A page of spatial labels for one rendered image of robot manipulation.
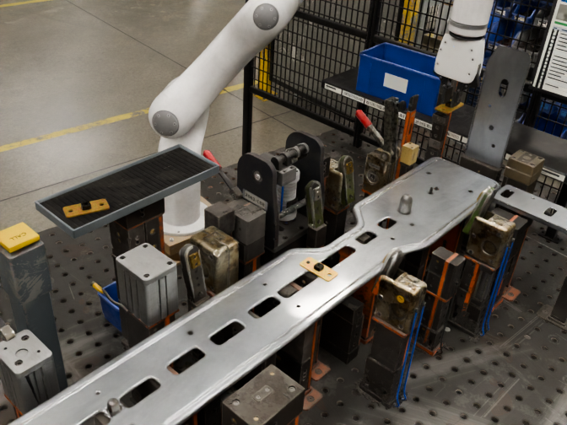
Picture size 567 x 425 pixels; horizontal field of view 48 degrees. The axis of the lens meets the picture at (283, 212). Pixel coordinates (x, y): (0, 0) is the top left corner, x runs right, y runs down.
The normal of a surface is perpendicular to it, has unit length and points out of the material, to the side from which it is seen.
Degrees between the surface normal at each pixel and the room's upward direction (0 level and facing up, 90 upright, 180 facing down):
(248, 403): 0
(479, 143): 90
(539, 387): 0
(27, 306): 90
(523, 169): 89
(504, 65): 90
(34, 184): 0
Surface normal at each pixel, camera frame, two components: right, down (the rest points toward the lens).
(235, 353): 0.06, -0.83
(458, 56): -0.67, 0.38
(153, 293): 0.74, 0.41
